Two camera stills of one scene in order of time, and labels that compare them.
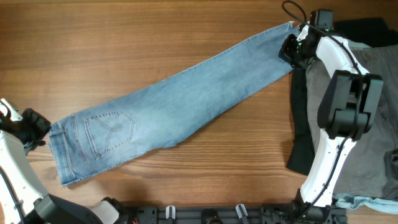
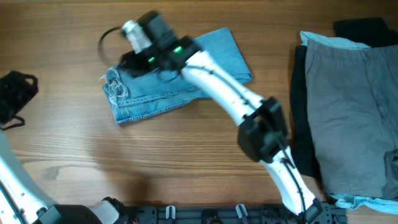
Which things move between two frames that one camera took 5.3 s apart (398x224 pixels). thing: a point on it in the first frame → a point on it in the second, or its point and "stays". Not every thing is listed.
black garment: [301, 155] stays
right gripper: [285, 53] → [138, 65]
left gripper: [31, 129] → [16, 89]
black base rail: [235, 214] stays
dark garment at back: [373, 32] stays
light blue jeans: [92, 140] → [131, 91]
